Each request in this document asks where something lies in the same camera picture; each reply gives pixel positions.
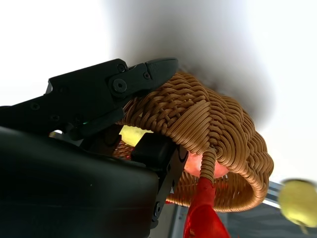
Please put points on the green apple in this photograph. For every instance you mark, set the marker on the green apple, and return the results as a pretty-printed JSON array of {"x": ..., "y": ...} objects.
[{"x": 131, "y": 135}]

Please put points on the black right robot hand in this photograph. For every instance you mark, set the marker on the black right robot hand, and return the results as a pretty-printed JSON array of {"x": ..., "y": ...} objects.
[{"x": 62, "y": 178}]

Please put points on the yellow-green pear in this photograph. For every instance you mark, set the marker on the yellow-green pear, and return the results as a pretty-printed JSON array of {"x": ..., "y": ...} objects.
[{"x": 299, "y": 200}]

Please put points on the red apple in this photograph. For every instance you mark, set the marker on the red apple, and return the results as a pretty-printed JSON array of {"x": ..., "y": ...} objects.
[{"x": 193, "y": 164}]

